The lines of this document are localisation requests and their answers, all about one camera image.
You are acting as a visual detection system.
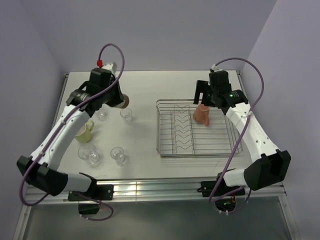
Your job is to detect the clear glass centre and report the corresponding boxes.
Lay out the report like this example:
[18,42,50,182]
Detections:
[120,107,133,124]

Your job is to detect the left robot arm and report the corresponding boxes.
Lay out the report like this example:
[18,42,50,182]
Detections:
[16,62,128,200]

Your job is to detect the clear glass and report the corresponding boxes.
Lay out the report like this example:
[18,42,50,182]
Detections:
[95,104,108,121]
[120,107,133,124]
[110,146,126,165]
[77,143,100,166]

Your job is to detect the green mug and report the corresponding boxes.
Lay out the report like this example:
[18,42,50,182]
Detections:
[74,120,95,144]

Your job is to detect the clear glass front right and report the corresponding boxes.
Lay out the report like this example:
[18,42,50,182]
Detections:
[110,146,126,165]

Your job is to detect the purple cable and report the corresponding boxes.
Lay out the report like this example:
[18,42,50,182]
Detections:
[208,57,265,213]
[18,43,125,222]

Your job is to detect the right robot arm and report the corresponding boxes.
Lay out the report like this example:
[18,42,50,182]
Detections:
[193,70,291,195]

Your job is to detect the orange floral mug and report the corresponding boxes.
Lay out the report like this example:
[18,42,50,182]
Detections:
[193,104,210,127]

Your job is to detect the wire dish rack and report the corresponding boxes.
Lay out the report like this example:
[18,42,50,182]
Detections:
[156,99,240,158]

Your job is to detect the clear glass far left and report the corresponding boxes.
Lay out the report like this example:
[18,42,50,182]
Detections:
[95,104,108,121]

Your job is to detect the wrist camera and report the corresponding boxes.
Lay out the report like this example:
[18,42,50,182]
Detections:
[209,67,229,88]
[101,62,118,75]

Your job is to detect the steel cup brown band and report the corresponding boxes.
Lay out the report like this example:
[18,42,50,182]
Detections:
[117,94,130,109]

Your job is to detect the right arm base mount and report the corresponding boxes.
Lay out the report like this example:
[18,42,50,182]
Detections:
[198,179,247,198]

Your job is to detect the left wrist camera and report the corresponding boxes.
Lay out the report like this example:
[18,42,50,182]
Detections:
[101,62,118,75]

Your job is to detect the clear glass front left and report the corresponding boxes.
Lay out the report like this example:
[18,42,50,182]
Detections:
[77,143,100,166]

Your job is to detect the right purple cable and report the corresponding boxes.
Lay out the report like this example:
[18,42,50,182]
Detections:
[208,57,265,213]

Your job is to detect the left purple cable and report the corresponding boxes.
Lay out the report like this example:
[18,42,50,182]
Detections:
[18,43,125,222]

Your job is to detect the black box under rail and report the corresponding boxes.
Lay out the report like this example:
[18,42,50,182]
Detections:
[78,203,100,216]

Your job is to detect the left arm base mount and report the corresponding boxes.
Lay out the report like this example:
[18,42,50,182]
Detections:
[67,184,114,202]

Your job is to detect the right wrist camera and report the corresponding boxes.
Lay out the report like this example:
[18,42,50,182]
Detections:
[209,67,229,88]

